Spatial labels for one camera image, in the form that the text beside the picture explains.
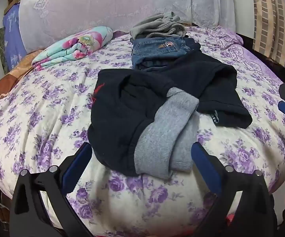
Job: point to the grey garment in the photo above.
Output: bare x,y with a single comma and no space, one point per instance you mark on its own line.
154,26

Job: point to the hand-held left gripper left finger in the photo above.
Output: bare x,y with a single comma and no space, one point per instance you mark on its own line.
77,167

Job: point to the white lace cover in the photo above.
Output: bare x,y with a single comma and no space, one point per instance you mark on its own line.
108,5

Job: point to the red fleece blanket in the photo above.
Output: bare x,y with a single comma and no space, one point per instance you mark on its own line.
230,221

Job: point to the blue printed cloth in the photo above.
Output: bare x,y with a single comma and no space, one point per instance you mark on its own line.
13,42

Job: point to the blue jeans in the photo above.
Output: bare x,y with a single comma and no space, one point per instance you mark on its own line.
152,51

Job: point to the navy pants with grey waistband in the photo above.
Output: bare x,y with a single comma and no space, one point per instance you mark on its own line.
122,118

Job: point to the orange brown cloth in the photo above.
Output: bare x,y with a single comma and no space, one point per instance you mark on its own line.
16,74

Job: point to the purple floral bedsheet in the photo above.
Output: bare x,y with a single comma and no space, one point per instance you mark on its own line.
46,118

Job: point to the folded teal pink floral blanket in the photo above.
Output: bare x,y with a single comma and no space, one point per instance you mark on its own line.
78,47

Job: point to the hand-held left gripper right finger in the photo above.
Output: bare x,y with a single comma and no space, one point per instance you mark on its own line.
206,167

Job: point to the beige striped curtain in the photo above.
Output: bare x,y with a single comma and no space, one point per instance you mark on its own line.
268,17

